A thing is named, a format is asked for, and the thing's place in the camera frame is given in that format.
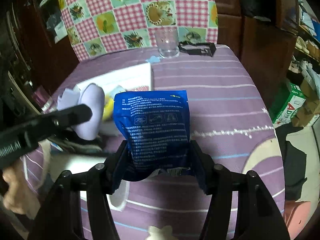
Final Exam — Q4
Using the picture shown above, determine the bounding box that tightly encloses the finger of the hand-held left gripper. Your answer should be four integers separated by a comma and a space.
32, 104, 93, 140

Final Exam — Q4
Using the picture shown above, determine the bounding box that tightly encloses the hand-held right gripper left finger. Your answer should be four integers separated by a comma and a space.
27, 140, 128, 240

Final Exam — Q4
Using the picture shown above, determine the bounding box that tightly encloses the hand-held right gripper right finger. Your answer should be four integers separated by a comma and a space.
190, 140, 290, 240

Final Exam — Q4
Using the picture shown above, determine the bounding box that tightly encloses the lavender sock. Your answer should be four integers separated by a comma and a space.
75, 84, 105, 140

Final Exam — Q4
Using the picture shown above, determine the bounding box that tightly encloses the yellow printed packet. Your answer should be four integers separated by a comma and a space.
104, 85, 127, 122

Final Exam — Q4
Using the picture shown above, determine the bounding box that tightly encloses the blue printed packet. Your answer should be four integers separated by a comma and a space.
112, 89, 193, 182

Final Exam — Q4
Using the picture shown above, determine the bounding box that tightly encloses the white shallow box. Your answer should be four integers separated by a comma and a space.
74, 62, 154, 137

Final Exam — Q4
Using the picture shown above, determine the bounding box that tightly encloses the person's left hand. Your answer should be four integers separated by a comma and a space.
2, 165, 42, 219

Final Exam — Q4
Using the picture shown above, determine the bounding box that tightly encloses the purple striped tablecloth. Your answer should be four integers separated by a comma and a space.
21, 44, 285, 240

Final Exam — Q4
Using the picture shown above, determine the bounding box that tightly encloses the pink plastic object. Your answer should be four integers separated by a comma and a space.
284, 200, 310, 240

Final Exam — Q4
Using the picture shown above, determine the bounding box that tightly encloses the green and white carton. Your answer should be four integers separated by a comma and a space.
271, 81, 307, 125

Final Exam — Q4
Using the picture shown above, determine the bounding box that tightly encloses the pink checkered printed cloth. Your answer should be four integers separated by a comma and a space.
55, 0, 218, 62

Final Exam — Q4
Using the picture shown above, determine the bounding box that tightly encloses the clear drinking glass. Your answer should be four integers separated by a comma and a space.
155, 29, 180, 58

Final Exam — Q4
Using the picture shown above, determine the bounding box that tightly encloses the black plastic clip tool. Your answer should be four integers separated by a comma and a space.
178, 42, 217, 57

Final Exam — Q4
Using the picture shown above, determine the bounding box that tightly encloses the dark wooden cabinet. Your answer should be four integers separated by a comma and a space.
215, 0, 300, 85

